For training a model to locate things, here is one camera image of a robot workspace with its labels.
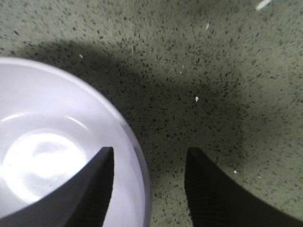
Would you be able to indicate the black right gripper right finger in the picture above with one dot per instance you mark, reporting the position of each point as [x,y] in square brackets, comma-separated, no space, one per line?
[215,200]

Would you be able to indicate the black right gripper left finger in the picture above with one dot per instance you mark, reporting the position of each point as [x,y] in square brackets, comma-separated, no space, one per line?
[82,201]

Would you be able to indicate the purple plastic bowl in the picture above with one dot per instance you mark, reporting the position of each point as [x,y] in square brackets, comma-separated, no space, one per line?
[51,125]

